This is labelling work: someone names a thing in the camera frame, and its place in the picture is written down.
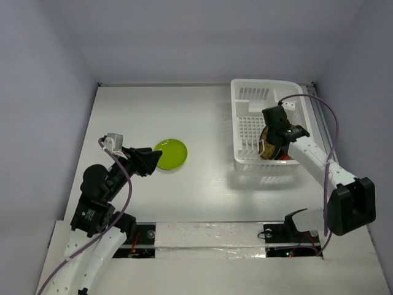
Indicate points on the lime green plate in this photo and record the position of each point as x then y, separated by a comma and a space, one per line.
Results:
174, 154

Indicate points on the black gold patterned plate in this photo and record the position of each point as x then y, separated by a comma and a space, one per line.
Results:
267, 151

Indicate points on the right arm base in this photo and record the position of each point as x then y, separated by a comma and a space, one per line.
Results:
283, 240

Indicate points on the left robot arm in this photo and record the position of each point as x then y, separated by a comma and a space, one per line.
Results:
97, 228

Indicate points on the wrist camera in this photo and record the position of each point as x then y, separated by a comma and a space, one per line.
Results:
289, 105
112, 142

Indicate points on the white foam front panel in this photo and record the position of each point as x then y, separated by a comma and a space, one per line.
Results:
209, 240

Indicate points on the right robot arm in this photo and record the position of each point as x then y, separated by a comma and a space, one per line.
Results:
223, 178

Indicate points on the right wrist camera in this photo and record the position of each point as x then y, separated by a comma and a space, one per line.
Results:
289, 105

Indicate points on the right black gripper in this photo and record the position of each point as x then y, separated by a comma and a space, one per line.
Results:
269, 135

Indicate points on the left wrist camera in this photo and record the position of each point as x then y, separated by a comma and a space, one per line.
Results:
112, 142

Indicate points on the white plastic dish rack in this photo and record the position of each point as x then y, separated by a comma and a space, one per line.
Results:
249, 97

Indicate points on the cream plate small flowers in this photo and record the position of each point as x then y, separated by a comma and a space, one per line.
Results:
297, 129

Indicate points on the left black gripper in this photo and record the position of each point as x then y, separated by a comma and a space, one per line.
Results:
146, 161

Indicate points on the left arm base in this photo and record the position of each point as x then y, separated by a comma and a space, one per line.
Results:
141, 245

